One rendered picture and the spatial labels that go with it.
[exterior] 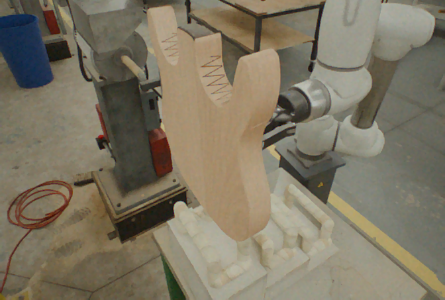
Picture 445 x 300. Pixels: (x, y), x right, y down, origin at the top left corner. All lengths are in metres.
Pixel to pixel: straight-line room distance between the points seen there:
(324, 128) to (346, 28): 0.97
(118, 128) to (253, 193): 1.46
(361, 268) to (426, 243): 1.48
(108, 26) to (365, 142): 1.19
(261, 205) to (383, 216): 2.12
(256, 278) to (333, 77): 0.50
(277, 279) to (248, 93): 0.64
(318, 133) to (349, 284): 0.77
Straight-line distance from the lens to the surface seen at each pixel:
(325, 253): 1.10
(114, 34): 1.19
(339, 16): 0.69
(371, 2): 0.70
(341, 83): 0.73
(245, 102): 0.39
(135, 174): 2.13
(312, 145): 1.65
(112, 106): 1.81
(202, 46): 0.48
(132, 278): 2.15
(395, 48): 1.30
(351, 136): 1.59
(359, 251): 1.16
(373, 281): 1.11
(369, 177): 2.85
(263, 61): 0.37
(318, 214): 1.05
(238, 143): 0.44
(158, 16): 0.62
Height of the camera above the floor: 1.83
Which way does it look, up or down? 37 degrees down
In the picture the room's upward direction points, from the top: straight up
